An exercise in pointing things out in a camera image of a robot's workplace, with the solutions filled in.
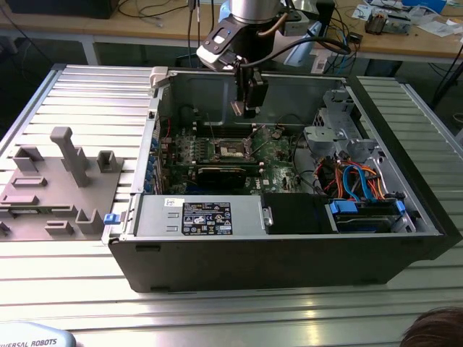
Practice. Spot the blue cardboard box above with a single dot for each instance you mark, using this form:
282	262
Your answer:
425	5

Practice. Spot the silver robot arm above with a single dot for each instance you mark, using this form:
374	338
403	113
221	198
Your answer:
253	9

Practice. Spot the white paper sheets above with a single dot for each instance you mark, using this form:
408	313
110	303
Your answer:
439	28

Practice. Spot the metal electronic device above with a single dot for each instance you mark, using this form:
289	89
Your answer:
387	23

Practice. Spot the blue disk carrier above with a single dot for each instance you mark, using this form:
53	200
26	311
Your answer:
343	209

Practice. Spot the black PC case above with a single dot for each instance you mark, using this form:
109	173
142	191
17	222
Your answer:
253	264

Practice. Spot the grey parts rack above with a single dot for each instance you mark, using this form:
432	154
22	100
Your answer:
54	202

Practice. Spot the black drive bay box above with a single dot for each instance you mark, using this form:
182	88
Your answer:
289	213

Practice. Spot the CPU socket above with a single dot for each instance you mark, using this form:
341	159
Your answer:
231	150

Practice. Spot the black graphics card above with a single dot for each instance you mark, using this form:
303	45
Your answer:
220	178

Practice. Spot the blue case latch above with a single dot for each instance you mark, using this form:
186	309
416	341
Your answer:
111	219

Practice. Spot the wooden desk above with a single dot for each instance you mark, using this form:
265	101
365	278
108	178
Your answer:
144	29

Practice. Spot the pale blue teach pendant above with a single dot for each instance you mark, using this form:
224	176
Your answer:
32	338

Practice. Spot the black upright device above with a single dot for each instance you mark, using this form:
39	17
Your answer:
325	14

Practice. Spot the grey metal drive cage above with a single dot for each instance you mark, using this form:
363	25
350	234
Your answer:
318	135

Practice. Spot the green motherboard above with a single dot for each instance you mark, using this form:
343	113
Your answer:
275	162

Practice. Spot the grey power supply unit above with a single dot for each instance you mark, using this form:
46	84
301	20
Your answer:
155	217

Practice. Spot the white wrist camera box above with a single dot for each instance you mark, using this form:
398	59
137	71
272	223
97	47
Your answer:
215	47

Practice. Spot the thin metal locking lever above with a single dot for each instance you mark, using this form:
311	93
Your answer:
212	126

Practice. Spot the brown-haired person's head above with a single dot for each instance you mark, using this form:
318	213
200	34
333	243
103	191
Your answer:
437	329

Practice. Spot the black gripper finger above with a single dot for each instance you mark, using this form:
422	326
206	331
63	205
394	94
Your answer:
241	86
258	94

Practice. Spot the black equipment case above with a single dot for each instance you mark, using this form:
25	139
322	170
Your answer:
61	9

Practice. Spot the silver CPU chip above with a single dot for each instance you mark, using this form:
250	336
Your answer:
238	107

